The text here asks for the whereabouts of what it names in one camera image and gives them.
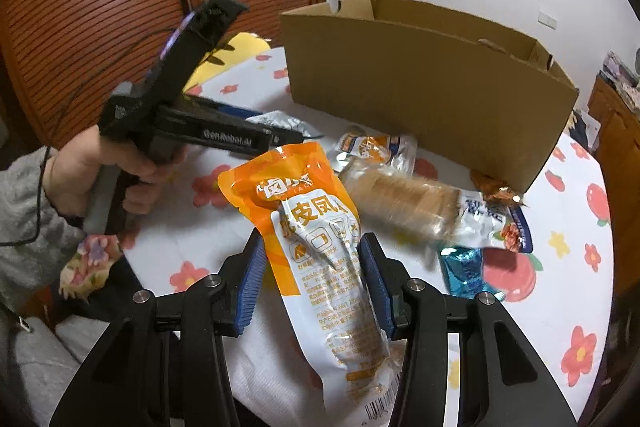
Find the white strawberry print sheet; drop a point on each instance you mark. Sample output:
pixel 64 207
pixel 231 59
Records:
pixel 560 257

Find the small orange white packet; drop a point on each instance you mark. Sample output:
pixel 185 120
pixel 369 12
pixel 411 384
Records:
pixel 372 147

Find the clear cracker packet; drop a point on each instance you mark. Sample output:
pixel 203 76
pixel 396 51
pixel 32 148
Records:
pixel 400 202

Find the cardboard box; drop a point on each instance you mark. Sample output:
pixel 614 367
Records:
pixel 425 87

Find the clutter on cabinet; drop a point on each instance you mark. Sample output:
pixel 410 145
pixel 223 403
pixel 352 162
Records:
pixel 620 77

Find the person's left hand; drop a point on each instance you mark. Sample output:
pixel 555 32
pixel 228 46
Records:
pixel 75 172

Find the floral quilt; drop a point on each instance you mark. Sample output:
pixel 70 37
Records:
pixel 87 264

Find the large orange snack packet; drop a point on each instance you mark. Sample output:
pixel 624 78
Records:
pixel 310 227

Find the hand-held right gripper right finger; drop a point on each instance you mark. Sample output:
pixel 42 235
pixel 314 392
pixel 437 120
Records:
pixel 372 277

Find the copper candy wrapper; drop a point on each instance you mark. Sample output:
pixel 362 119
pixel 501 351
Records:
pixel 495 192

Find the white paper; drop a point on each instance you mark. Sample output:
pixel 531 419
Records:
pixel 592 129

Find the white wall socket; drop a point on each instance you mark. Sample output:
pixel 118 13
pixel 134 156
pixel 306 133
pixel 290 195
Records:
pixel 548 20

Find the wooden cabinet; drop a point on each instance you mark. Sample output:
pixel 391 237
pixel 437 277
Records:
pixel 617 147

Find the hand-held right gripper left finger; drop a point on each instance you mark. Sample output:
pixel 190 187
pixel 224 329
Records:
pixel 252 282

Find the blue candy wrapper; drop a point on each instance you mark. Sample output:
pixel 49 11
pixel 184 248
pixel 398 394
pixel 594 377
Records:
pixel 467 272

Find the navy blanket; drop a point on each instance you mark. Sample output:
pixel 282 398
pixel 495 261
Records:
pixel 579 119

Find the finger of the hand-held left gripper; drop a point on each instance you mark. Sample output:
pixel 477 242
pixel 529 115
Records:
pixel 287 140
pixel 230 108

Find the person's grey clothing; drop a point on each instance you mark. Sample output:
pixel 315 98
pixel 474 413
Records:
pixel 35 367

